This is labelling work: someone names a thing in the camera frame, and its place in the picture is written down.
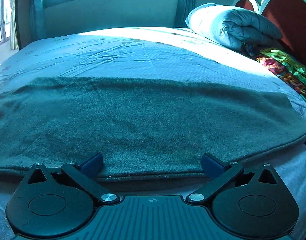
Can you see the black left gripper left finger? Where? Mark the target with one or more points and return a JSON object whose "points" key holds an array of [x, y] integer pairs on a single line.
{"points": [[60, 203]]}

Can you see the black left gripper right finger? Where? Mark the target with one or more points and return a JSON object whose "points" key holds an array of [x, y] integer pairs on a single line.
{"points": [[245, 202]]}

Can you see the grey fleece pant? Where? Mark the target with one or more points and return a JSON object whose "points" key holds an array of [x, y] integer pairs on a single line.
{"points": [[143, 128]]}

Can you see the red heart-shaped headboard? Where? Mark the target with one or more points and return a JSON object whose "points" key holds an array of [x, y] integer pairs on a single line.
{"points": [[289, 16]]}

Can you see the folded light blue duvet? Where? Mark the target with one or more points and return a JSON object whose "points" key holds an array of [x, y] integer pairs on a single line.
{"points": [[232, 27]]}

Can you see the light blue embroidered bed sheet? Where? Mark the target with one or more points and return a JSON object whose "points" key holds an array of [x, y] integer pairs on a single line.
{"points": [[146, 52]]}

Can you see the pale side curtain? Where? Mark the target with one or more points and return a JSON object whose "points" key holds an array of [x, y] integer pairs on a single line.
{"points": [[13, 30]]}

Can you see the dark blue curtain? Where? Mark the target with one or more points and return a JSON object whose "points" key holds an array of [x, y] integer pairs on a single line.
{"points": [[184, 7]]}

